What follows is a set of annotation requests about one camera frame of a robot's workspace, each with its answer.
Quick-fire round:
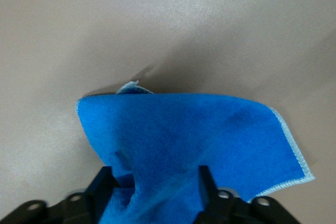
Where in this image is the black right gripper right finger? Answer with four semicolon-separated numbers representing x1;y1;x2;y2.
193;165;300;224

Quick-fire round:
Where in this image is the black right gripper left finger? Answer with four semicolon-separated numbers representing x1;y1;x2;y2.
0;165;121;224

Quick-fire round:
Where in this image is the blue microfibre cloth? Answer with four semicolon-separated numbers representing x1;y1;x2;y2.
75;80;316;224

